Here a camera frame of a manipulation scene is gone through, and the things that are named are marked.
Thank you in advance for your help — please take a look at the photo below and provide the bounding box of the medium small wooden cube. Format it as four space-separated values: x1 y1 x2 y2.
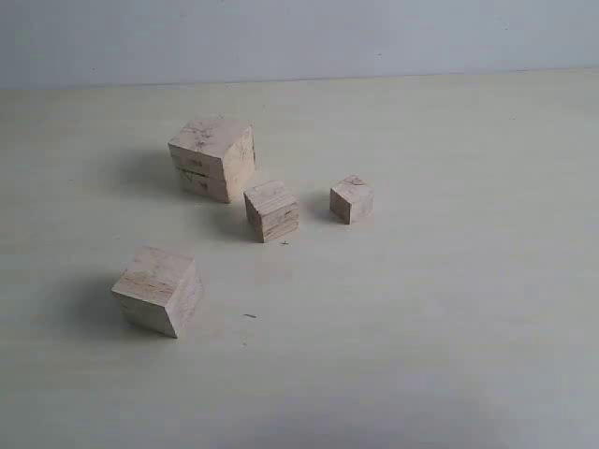
243 181 300 243

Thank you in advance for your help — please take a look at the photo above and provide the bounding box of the smallest wooden cube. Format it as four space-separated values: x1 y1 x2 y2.
329 175 373 225

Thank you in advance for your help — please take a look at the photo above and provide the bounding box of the second largest wooden block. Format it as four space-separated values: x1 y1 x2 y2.
111 246 203 339

